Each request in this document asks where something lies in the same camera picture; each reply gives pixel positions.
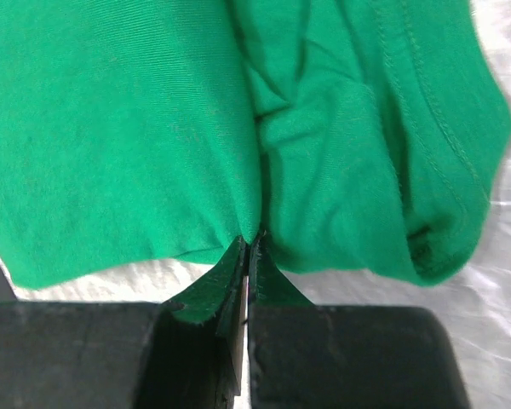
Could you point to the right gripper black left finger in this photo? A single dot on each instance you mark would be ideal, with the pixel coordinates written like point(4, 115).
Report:
point(186, 352)

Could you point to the green t-shirt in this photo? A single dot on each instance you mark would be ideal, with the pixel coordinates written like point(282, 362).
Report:
point(357, 134)

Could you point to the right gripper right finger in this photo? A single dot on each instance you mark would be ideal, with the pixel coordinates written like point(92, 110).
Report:
point(304, 355)

